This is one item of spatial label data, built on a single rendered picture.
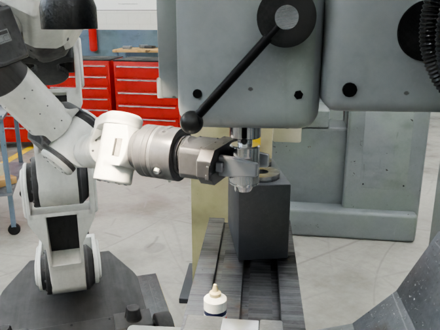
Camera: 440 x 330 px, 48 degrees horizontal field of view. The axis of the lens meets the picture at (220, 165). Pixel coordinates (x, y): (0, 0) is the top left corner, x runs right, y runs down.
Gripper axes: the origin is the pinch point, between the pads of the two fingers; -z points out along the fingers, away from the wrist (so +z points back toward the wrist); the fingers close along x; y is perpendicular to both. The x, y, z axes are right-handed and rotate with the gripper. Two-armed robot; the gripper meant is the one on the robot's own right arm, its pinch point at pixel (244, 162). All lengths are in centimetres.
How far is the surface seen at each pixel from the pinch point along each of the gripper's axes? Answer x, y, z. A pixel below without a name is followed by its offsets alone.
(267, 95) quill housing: -8.5, -12.1, -6.0
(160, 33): -5.7, -19.4, 11.1
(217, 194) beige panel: 157, 69, 72
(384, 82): -5.9, -14.3, -19.9
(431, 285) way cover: 17.3, 23.8, -29.5
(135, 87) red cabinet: 386, 55, 265
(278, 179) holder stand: 36.9, 14.8, 4.9
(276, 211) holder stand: 33.4, 21.4, 4.0
